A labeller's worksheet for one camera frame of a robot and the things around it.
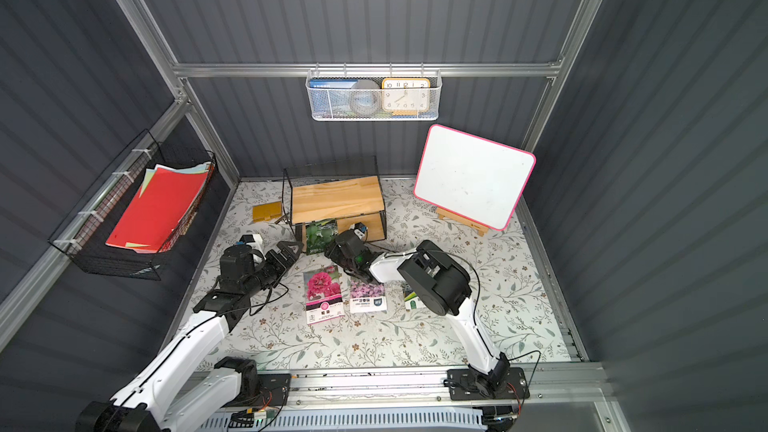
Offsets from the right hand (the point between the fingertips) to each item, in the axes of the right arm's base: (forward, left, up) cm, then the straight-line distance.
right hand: (331, 244), depth 96 cm
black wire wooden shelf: (+9, -6, +11) cm, 16 cm away
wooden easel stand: (+14, -38, -1) cm, 40 cm away
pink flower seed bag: (-15, +1, -4) cm, 16 cm away
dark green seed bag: (+6, +6, -3) cm, 9 cm away
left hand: (-10, +7, +12) cm, 17 cm away
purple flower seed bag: (-16, -12, -4) cm, 20 cm away
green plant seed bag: (-16, -26, -4) cm, 31 cm away
